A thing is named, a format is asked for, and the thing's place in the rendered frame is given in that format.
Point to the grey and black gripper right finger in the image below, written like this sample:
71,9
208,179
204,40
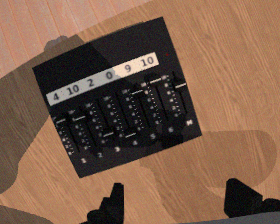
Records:
241,200

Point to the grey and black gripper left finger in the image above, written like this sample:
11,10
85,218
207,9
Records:
114,213

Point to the black lighting desk with faders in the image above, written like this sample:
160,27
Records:
101,83

